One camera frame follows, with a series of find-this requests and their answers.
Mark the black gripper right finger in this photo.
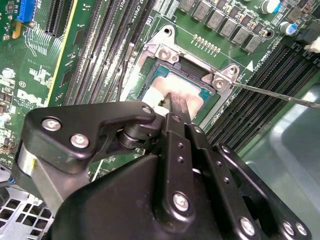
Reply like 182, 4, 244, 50
179, 96, 313, 240

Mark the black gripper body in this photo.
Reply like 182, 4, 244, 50
47, 154, 266, 240

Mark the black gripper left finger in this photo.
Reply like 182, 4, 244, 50
11, 92, 198, 226

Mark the metal locking lever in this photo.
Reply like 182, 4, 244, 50
228, 82, 320, 110

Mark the silver CPU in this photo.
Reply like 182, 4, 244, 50
147, 65, 217, 121

